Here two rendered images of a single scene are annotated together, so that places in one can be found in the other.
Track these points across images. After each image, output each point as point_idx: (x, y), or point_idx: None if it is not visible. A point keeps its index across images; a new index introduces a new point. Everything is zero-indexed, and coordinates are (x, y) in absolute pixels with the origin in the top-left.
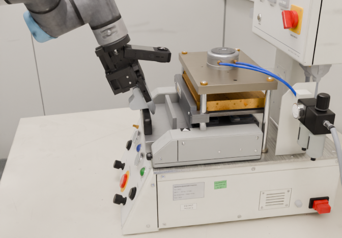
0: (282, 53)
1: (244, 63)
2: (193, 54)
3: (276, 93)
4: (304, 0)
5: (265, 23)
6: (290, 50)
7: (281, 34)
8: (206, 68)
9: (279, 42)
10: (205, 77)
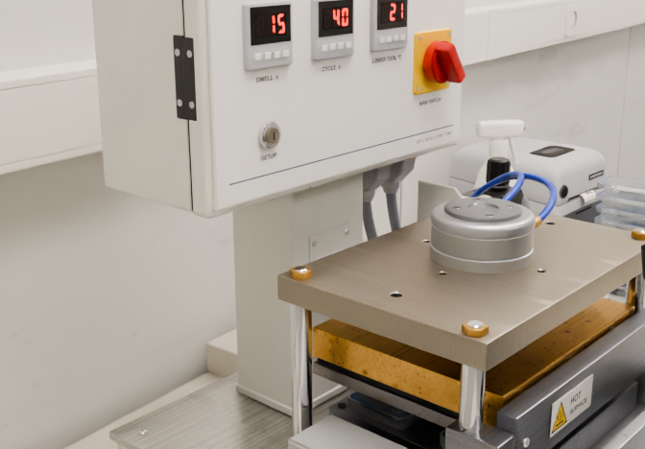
0: (326, 192)
1: (518, 185)
2: (456, 317)
3: (322, 317)
4: (448, 11)
5: (305, 136)
6: (425, 137)
7: (386, 124)
8: (542, 262)
9: (380, 148)
10: (599, 247)
